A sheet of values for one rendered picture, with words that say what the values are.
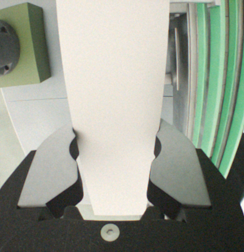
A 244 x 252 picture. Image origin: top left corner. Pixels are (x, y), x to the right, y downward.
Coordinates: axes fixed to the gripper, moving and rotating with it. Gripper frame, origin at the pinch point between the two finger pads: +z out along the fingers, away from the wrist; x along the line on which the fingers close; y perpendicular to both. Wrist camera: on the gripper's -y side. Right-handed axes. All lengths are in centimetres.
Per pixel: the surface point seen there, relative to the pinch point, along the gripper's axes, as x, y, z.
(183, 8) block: 12.4, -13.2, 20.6
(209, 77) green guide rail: 17.4, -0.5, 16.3
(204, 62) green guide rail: 16.8, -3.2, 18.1
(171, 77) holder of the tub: 15.3, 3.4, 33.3
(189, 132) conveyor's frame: 18.2, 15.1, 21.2
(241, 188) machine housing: 41, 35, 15
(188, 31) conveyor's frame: 14.1, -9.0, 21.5
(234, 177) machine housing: 41, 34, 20
